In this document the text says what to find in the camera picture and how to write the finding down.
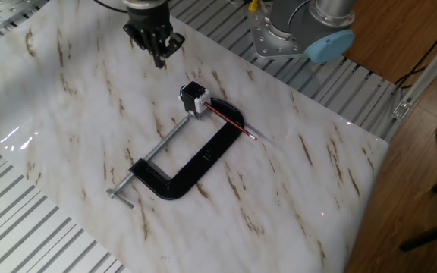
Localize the aluminium frame post with bracket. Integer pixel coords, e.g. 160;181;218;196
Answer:
391;22;437;121

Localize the black power cable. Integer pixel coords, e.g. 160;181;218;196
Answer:
395;13;437;90

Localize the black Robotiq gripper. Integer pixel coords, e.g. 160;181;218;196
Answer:
122;5;186;69

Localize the white marble pattern sheet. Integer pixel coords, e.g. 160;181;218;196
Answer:
0;0;390;273

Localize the black chair leg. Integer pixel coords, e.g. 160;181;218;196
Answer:
398;215;437;253

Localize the black and white pencil sharpener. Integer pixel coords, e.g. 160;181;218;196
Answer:
178;80;212;119

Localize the red pencil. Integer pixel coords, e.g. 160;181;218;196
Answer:
204;102;259;142

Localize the black C-clamp with steel screw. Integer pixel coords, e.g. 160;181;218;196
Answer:
106;97;246;209

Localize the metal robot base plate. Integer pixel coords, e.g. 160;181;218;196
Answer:
247;0;313;60

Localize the metal plate with holes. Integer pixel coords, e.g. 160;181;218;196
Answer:
0;0;49;30

